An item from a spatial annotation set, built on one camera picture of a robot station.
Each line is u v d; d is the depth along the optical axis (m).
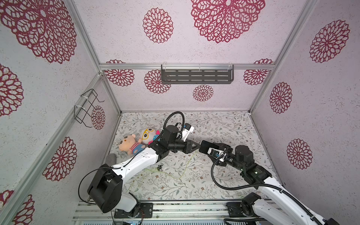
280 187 0.49
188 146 0.67
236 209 0.74
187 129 0.69
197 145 0.74
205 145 0.76
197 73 0.94
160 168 0.88
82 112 0.75
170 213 0.73
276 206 0.49
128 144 0.92
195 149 0.72
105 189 0.42
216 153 0.62
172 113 0.61
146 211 0.73
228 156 0.64
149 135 0.97
